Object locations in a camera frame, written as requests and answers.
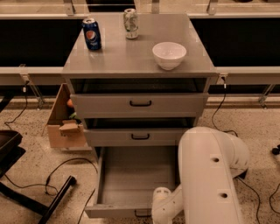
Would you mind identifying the grey bottom drawer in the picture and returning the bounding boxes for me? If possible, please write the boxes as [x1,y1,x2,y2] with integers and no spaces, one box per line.
[85,146,179,218]

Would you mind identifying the grey drawer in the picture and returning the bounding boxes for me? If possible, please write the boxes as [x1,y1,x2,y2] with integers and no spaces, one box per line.
[71,94,207,118]
[85,146,179,218]
[84,128,187,147]

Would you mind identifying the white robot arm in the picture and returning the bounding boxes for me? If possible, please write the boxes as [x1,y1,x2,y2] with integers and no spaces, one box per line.
[151,127,249,224]

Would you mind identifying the grey drawer cabinet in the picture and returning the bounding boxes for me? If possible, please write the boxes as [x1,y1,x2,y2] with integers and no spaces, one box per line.
[61,12,218,160]

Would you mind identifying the grey middle drawer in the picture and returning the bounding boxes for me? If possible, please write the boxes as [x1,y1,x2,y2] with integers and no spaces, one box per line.
[84,128,187,147]

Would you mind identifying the grey top drawer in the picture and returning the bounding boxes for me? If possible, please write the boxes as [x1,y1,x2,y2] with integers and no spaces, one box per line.
[71,94,207,118]

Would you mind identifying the white ceramic bowl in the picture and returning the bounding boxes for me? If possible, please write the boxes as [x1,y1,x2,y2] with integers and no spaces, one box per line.
[152,42,186,70]

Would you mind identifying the orange fruit in box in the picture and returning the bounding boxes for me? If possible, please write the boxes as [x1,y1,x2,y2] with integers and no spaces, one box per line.
[66,99,74,109]

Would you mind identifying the cardboard box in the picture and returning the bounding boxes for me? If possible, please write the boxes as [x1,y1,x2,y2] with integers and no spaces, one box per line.
[46,84,86,148]

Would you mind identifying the blue Pepsi can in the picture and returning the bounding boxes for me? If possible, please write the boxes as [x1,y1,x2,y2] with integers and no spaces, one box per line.
[82,18,102,51]

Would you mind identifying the white green soda can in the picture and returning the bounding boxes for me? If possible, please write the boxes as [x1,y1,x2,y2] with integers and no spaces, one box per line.
[123,8,138,39]

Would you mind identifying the black chair base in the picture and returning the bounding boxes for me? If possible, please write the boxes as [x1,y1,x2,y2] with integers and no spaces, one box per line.
[0,129,78,224]

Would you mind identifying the black caster wheel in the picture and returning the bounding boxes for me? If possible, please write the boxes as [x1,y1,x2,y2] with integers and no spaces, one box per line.
[271,144,280,155]

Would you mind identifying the black right cable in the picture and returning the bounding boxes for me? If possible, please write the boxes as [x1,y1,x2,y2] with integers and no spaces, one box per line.
[211,82,262,224]

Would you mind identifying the black cable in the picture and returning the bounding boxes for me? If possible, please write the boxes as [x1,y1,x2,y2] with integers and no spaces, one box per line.
[211,82,262,224]
[3,157,100,224]

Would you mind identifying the black left cable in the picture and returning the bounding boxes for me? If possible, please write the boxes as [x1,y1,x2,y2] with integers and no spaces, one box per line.
[3,157,100,224]

